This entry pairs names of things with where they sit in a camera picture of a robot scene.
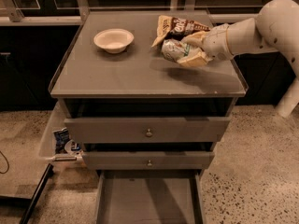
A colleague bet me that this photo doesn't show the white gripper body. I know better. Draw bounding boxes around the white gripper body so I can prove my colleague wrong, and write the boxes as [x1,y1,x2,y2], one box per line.
[203,23,234,61]

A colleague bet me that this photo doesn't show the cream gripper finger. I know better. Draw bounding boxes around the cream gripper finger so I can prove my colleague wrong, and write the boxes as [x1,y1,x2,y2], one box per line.
[182,31,206,47]
[177,51,211,67]

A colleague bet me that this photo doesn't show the green white 7up can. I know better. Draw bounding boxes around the green white 7up can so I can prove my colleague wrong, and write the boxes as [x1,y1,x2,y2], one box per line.
[161,39,192,62]

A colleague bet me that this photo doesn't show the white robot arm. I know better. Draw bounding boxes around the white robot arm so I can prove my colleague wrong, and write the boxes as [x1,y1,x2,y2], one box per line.
[182,0,299,118]

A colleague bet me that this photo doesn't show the grey drawer cabinet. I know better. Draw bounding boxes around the grey drawer cabinet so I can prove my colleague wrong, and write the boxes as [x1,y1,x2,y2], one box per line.
[48,9,249,179]

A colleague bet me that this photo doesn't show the round top drawer knob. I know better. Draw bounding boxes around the round top drawer knob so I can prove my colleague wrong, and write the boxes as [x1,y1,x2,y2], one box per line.
[145,129,153,137]

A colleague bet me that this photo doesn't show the grey middle drawer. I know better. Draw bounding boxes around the grey middle drawer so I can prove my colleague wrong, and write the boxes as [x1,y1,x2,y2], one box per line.
[82,151,214,170]

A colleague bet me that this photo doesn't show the grey drawer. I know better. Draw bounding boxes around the grey drawer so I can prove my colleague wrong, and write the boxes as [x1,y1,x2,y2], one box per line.
[93,170,206,224]
[64,117,230,144]
[82,151,214,170]

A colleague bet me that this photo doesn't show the grey top drawer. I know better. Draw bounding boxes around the grey top drawer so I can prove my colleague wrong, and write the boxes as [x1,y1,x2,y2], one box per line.
[64,117,230,144]

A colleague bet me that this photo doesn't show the grey bottom drawer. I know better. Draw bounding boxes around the grey bottom drawer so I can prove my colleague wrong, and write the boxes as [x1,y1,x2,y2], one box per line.
[93,170,206,224]

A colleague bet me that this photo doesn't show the brown chip bag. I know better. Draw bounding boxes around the brown chip bag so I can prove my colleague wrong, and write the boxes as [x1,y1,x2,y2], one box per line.
[152,15,210,47]

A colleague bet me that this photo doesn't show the white paper bowl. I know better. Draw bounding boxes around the white paper bowl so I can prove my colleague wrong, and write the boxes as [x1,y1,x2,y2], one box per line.
[93,29,134,54]

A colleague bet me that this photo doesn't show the clear plastic bin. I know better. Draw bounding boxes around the clear plastic bin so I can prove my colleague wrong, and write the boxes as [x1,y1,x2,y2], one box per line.
[38,103,84,167]

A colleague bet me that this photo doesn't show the black floor rail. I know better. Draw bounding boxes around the black floor rail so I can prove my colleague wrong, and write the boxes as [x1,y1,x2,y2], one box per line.
[19,163,54,224]

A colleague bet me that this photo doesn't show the black cable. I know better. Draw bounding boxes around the black cable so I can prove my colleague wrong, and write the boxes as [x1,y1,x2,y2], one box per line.
[0,151,10,175]

